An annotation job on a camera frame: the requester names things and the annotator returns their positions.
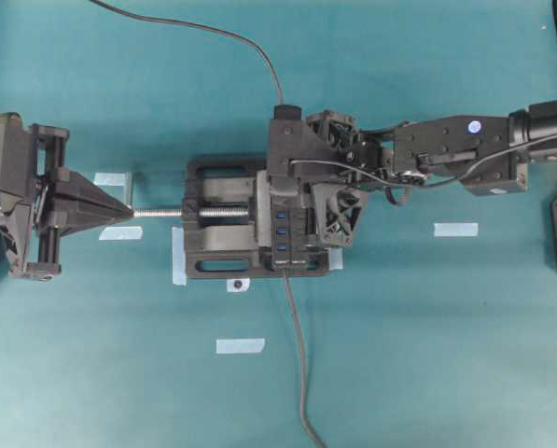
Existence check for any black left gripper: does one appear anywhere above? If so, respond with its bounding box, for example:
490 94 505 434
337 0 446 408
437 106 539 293
23 124 133 281

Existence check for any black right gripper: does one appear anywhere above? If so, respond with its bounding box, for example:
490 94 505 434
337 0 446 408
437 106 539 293
270 110 395 246

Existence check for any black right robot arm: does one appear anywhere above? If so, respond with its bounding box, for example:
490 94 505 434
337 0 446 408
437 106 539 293
266 101 557 255

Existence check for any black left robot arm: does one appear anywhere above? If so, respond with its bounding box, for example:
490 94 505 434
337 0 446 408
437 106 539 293
0 113 133 281

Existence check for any black multi-port USB hub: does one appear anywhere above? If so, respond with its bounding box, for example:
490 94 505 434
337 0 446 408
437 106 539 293
271 182 309 272

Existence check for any blue tape strip upper left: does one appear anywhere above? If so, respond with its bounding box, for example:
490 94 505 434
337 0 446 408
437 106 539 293
94 173 132 187

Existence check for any blue tape strip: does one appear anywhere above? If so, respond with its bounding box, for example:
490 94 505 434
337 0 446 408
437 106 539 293
216 338 266 355
94 173 132 187
434 222 479 238

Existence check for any blue tape strip mid left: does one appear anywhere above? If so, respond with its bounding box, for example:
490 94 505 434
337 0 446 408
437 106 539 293
99 226 143 241

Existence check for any black bench vise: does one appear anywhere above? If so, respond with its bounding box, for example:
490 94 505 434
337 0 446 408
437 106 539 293
133 156 329 280

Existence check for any taped black screw marker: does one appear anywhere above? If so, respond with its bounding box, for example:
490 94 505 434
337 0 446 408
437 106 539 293
227 278 250 293

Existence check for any blue tape strip right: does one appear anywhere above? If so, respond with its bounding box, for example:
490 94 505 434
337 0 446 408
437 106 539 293
434 222 479 238

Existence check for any blue tape strip bottom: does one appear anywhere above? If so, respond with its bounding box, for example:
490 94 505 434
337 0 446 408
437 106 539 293
216 338 266 355

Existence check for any black wrist camera on gripper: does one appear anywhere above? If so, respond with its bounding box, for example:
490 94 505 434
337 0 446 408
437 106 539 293
266 105 338 185

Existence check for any black hub power cable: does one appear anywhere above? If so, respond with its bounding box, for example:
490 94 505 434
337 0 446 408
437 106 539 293
280 268 327 448

